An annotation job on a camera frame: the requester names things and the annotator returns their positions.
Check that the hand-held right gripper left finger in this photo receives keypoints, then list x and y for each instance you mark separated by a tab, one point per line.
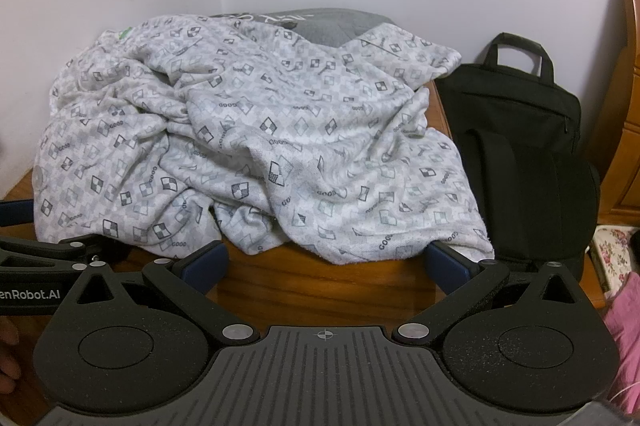
207	263

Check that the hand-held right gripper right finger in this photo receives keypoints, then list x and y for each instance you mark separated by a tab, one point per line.
450	260

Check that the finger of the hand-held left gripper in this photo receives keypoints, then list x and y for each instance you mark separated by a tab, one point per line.
50	248
17	213

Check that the white patterned pajama top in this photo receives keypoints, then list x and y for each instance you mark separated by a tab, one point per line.
280	140

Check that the person's left hand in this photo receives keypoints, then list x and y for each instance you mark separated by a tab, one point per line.
9	351

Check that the black laptop bag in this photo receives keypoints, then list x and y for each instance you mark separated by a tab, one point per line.
520	155

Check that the white floral cloth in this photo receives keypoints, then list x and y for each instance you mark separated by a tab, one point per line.
620	251

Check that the pink cloth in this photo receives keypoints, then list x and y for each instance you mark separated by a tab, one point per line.
627	331

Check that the wooden furniture panel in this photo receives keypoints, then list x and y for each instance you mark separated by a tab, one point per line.
625	105

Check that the grey printed t-shirt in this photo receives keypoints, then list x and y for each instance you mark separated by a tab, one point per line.
320	25

